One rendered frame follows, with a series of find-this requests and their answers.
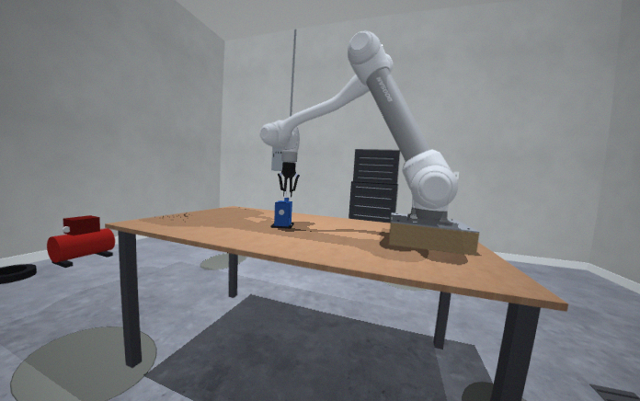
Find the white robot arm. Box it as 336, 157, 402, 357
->
260, 31, 458, 226

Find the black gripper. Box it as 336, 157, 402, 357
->
278, 162, 300, 201

